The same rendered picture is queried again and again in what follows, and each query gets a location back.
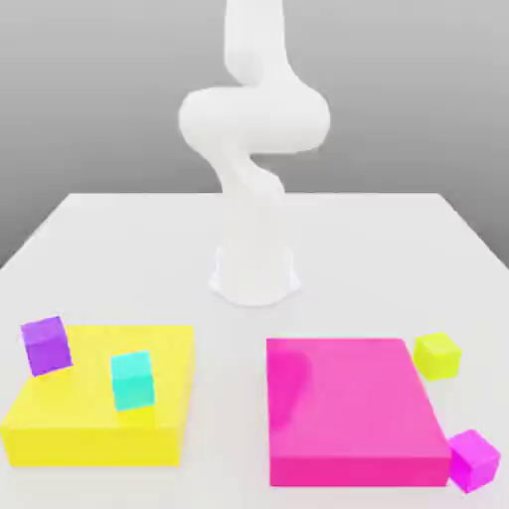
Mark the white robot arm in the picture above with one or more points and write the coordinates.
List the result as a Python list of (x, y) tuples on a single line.
[(254, 119)]

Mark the small cyan cube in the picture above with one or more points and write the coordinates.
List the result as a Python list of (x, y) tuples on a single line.
[(132, 381)]

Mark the small lime cube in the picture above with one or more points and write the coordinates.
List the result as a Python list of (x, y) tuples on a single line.
[(436, 356)]

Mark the small purple cube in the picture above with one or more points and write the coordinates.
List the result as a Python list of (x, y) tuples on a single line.
[(45, 346)]

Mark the small magenta cube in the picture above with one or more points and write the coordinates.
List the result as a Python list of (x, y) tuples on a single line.
[(473, 461)]

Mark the large pink box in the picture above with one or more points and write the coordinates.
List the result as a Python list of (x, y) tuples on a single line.
[(358, 405)]

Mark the large yellow box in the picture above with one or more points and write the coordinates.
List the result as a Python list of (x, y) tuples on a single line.
[(79, 421)]

